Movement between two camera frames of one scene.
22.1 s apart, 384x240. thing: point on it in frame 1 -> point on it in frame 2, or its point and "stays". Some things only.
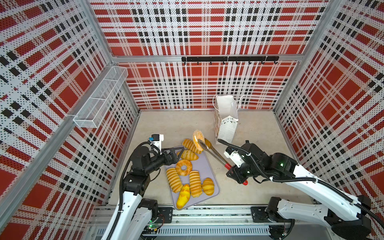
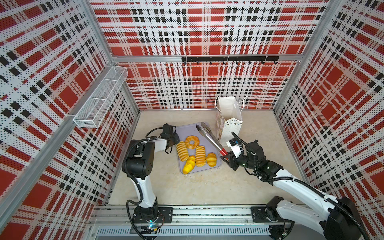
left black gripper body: x=167 y=161 -> x=174 y=138
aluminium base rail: x=219 y=223 stays
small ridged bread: x=208 y=186 -> x=211 y=159
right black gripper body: x=245 y=172 -> x=242 y=161
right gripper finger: x=232 y=173 -> x=231 y=162
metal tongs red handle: x=206 y=146 -> x=206 y=131
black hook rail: x=248 y=58 stays
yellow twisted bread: x=184 y=197 -> x=189 y=164
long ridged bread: x=174 y=180 -> x=182 y=151
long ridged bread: x=196 y=187 -> x=200 y=159
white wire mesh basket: x=92 y=113 stays
